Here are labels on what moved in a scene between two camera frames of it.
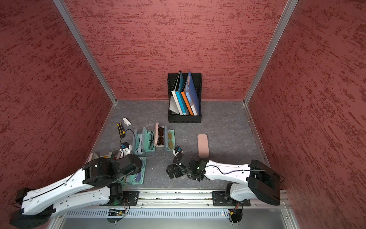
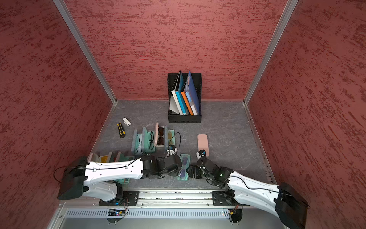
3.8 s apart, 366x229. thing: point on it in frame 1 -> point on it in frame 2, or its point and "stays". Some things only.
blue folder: x=191 y=93 stays
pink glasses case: x=202 y=141 stays
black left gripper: x=137 y=171 -> x=175 y=172
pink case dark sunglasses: x=159 y=135 stays
